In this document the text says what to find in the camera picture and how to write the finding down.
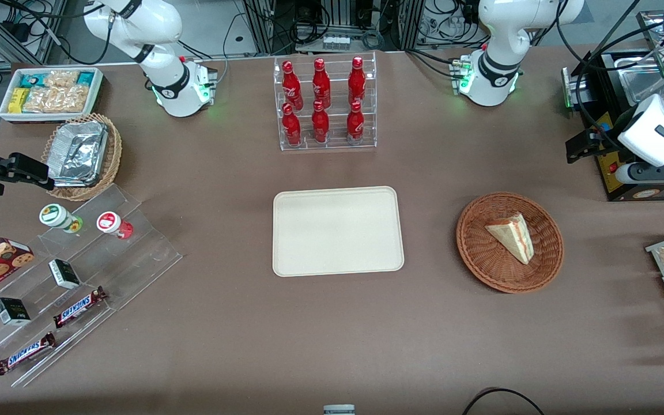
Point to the green lid yogurt cup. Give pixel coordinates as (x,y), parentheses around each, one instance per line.
(55,216)

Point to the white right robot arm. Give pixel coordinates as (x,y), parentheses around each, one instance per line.
(165,86)

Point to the clear acrylic stepped display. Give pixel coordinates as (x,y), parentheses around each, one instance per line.
(136,259)

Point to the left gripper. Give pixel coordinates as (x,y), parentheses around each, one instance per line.
(604,141)

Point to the teal snack pack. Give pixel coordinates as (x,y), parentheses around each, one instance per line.
(31,80)
(85,78)

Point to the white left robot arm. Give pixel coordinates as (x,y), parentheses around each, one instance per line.
(493,57)

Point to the triangle sandwich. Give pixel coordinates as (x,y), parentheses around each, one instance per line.
(513,236)

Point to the small black carton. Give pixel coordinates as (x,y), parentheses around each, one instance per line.
(12,312)
(65,274)

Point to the clear cracker bag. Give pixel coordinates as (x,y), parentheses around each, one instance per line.
(41,101)
(62,79)
(72,99)

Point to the light tan wicker basket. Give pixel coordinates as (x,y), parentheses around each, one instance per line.
(112,161)

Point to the white power strip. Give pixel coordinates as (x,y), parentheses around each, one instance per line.
(336,42)

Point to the red lid yogurt cup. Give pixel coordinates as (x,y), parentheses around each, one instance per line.
(110,222)

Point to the clear acrylic bottle rack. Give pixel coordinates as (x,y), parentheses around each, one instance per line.
(336,75)

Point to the stacked silver foil trays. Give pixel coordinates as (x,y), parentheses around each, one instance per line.
(78,153)

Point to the cream plastic tray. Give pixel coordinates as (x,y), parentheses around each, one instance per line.
(338,230)

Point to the yellow snack pack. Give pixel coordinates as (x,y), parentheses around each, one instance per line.
(18,101)

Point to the aluminium profile frame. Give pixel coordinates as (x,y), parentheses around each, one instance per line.
(263,29)

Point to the red cola bottle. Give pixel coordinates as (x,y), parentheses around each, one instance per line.
(355,124)
(320,124)
(357,80)
(291,86)
(291,127)
(321,83)

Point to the brown round wicker basket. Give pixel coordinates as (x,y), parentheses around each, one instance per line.
(479,259)

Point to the white rectangular snack bin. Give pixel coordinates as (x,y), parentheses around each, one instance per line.
(49,118)

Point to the Snickers chocolate bar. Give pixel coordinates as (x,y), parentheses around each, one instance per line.
(78,308)
(25,354)

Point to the grey device top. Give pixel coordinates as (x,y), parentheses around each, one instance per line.
(339,410)

